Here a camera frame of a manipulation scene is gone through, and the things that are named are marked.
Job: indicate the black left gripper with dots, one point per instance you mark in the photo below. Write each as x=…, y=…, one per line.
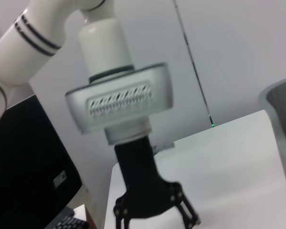
x=143, y=186

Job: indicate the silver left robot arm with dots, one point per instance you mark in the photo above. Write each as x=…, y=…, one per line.
x=102, y=47

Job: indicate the grey perforated storage bin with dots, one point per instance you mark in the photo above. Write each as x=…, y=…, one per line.
x=284, y=119

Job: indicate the white side desk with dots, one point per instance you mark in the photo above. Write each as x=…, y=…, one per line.
x=85, y=214

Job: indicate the black computer keyboard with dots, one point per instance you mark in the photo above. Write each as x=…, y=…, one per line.
x=69, y=223

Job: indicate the black computer monitor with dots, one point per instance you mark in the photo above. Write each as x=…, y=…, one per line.
x=26, y=167

